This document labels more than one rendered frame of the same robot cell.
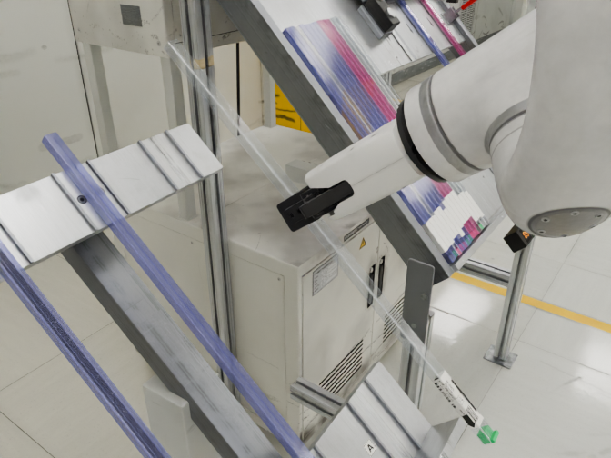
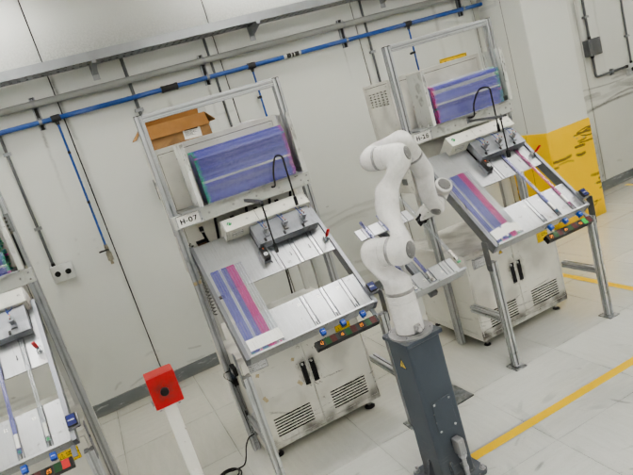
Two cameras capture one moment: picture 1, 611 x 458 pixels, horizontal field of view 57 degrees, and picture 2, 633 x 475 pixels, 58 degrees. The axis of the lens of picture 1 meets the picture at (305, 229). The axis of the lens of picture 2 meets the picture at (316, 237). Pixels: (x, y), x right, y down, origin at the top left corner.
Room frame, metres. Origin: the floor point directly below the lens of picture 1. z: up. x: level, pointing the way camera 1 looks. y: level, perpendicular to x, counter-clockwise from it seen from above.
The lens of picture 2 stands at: (-2.14, -1.13, 1.71)
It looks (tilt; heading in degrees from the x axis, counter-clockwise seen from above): 13 degrees down; 34
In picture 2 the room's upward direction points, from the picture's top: 17 degrees counter-clockwise
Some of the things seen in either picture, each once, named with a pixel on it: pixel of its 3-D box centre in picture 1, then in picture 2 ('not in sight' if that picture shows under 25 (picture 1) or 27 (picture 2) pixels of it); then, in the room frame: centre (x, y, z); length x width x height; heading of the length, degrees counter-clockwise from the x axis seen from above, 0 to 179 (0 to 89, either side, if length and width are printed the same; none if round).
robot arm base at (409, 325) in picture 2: not in sight; (405, 311); (-0.13, -0.09, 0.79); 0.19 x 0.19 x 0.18
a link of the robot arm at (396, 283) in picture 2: not in sight; (385, 265); (-0.12, -0.06, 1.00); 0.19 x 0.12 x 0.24; 82
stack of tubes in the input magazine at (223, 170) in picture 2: not in sight; (243, 163); (0.25, 0.79, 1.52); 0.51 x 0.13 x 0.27; 144
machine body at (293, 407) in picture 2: not in sight; (292, 366); (0.27, 0.92, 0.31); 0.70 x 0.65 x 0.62; 144
